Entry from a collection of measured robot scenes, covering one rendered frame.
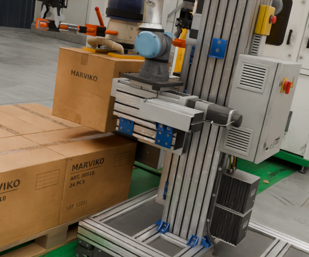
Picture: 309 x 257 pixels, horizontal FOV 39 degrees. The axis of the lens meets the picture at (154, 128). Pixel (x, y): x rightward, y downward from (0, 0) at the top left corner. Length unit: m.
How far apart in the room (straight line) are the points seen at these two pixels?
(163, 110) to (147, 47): 0.29
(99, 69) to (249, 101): 0.84
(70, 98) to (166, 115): 0.78
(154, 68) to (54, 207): 0.91
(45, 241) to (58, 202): 0.23
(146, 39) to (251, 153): 0.70
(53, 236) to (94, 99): 0.78
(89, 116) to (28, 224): 0.66
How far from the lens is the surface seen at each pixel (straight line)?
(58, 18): 2.15
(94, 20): 4.00
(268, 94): 1.98
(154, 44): 1.91
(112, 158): 2.60
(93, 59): 2.39
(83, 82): 2.43
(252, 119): 2.01
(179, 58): 4.05
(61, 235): 2.52
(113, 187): 2.71
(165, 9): 6.15
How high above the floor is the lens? 1.33
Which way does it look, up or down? 14 degrees down
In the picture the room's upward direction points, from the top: 10 degrees clockwise
